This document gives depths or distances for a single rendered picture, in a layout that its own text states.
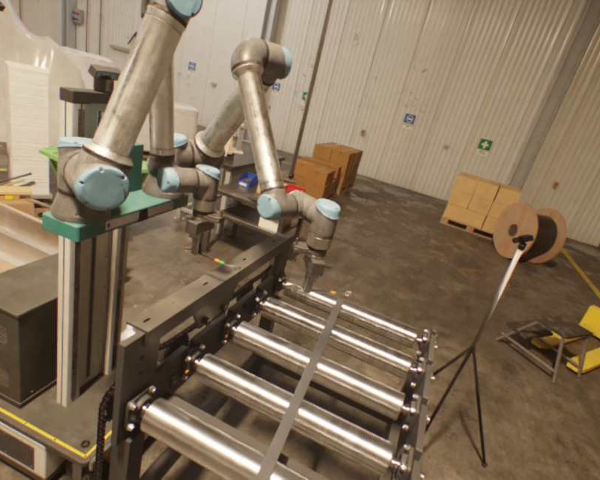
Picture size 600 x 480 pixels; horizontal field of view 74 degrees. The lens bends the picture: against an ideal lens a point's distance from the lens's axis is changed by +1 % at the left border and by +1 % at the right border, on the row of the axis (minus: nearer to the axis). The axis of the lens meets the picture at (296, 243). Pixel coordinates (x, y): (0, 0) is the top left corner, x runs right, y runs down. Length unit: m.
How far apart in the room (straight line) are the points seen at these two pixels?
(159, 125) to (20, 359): 1.24
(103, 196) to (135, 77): 0.36
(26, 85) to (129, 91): 3.73
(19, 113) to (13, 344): 3.28
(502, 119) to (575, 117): 1.51
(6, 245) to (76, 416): 1.76
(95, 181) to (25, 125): 3.80
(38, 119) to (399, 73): 8.85
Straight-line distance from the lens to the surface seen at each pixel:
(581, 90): 11.74
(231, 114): 1.77
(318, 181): 7.29
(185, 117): 8.42
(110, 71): 1.78
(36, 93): 5.05
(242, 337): 1.87
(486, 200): 8.80
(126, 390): 1.46
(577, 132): 11.73
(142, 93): 1.34
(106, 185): 1.33
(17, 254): 3.61
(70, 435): 2.23
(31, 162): 5.19
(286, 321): 2.08
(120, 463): 1.73
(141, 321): 1.41
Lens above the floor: 1.98
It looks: 21 degrees down
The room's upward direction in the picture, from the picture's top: 14 degrees clockwise
